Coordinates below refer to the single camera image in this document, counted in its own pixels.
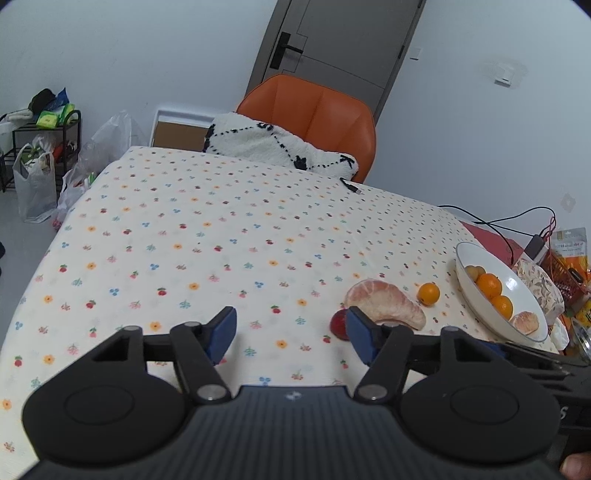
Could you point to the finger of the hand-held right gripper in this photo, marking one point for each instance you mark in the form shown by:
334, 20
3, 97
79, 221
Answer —
531, 353

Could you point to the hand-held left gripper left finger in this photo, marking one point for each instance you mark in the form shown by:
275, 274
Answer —
221, 334

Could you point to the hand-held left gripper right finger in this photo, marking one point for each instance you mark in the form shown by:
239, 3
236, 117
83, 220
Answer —
360, 334

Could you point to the small red fruit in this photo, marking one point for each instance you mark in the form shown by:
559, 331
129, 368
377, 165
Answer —
338, 323

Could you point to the wide peeled pomelo segment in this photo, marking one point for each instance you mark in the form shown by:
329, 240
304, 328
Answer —
525, 322

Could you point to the curved peeled pomelo segment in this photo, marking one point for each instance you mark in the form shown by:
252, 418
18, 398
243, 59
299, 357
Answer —
388, 302

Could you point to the medium round orange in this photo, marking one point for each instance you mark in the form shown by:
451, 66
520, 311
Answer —
502, 306

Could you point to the white bowl with blue rim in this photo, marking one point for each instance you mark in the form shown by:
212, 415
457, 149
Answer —
508, 277

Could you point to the large orange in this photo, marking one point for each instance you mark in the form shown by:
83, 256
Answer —
489, 285

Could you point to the brown round kiwi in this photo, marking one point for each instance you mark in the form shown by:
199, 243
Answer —
473, 272

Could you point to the person's right hand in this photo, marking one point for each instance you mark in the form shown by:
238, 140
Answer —
577, 468

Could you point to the white tissue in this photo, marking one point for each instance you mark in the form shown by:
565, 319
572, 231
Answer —
559, 334

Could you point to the steel bowl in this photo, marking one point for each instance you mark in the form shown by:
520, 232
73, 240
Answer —
582, 339

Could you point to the yellow can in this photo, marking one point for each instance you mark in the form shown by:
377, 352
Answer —
586, 316

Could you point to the floral tissue box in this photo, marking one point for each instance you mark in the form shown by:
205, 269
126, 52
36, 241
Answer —
538, 286

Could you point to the tiny tangerine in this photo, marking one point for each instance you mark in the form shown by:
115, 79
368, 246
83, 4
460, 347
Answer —
428, 293

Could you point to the red plastic basket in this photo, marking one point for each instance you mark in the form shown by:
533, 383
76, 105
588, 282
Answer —
565, 279

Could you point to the black charger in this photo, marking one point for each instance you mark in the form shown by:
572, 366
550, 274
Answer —
535, 246

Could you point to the orange snack packet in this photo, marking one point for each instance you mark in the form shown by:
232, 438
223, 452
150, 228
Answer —
570, 244

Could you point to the red mat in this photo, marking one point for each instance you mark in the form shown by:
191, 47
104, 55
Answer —
489, 240

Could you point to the white pillow with black pattern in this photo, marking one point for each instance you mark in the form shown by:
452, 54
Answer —
268, 143

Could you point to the white framed board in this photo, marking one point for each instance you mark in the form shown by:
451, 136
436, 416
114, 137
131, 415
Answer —
178, 134

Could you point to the plastic bag with red print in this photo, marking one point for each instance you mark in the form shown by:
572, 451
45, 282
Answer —
71, 194

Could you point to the clear plastic bag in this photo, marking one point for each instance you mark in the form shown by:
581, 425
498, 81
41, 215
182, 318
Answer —
108, 138

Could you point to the orange chair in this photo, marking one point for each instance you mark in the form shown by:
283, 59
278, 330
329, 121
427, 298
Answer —
323, 110

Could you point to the white plastic bag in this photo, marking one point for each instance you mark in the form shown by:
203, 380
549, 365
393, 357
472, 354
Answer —
34, 189

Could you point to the black metal rack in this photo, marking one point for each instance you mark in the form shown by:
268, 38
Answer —
71, 138

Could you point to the green packets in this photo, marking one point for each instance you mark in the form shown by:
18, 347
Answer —
55, 117

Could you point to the blue packet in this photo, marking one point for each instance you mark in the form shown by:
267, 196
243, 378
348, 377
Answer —
63, 96

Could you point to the grey door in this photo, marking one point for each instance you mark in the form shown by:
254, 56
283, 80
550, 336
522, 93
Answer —
346, 41

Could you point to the black cap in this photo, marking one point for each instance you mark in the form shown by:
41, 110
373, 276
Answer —
41, 99

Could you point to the white cloth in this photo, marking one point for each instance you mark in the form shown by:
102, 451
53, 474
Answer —
16, 115

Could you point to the white wall hook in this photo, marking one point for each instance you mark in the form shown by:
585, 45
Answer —
567, 202

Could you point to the white light switch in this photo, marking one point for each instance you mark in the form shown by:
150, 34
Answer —
504, 74

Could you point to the small white wall switch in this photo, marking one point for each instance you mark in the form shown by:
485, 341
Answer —
415, 53

